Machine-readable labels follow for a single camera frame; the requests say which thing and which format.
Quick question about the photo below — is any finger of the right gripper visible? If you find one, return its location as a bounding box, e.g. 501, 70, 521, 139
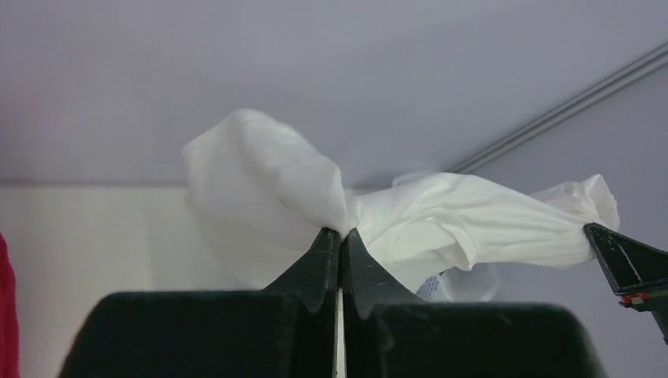
583, 223, 667, 341

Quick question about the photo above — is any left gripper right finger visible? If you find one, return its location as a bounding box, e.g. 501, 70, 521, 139
341, 232, 606, 377

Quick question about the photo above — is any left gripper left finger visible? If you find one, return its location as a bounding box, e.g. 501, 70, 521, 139
60, 229, 340, 377

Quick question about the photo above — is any white t-shirt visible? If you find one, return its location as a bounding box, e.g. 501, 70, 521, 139
183, 109, 620, 291

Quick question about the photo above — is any white plastic basket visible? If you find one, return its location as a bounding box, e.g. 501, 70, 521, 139
377, 172, 500, 302

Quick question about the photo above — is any folded pink t-shirt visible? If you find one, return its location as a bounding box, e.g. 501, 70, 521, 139
1, 235, 20, 378

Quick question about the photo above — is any right corner metal post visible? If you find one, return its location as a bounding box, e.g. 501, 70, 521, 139
448, 43, 667, 174

